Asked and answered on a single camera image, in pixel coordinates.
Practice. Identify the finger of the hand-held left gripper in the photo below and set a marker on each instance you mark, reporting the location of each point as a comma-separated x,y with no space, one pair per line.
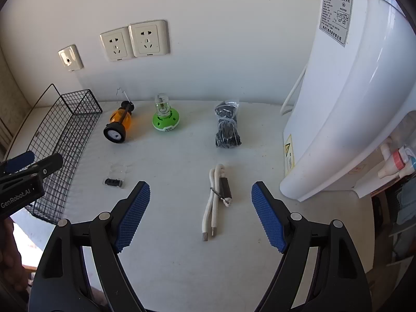
48,166
20,162

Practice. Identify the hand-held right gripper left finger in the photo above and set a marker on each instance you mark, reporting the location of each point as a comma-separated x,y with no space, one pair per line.
133,217

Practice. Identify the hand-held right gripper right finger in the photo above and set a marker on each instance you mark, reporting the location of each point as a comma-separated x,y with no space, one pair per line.
268,217

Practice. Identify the orange camping lantern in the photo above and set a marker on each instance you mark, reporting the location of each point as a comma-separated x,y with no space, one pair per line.
122,117

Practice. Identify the person's left forearm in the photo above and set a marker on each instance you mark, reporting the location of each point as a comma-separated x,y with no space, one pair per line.
9,253

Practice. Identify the small black part in bag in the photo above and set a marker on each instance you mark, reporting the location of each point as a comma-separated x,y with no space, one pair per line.
113,182

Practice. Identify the beige patterned curtain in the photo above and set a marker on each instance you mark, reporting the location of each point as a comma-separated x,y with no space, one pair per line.
6,104

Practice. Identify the green dome lamp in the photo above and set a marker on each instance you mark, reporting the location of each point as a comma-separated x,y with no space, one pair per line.
167,122

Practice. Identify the small cream antenna socket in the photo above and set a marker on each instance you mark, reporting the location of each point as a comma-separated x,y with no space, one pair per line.
70,58

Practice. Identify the white water dispenser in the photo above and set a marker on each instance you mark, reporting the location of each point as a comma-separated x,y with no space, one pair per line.
341,104

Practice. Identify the red dispenser tap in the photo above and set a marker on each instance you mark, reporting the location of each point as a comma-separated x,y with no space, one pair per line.
395,164

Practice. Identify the blue dispenser tap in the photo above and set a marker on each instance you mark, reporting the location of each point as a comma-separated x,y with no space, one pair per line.
412,162

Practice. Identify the cream wall power socket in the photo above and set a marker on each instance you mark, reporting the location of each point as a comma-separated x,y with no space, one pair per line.
148,39
115,45

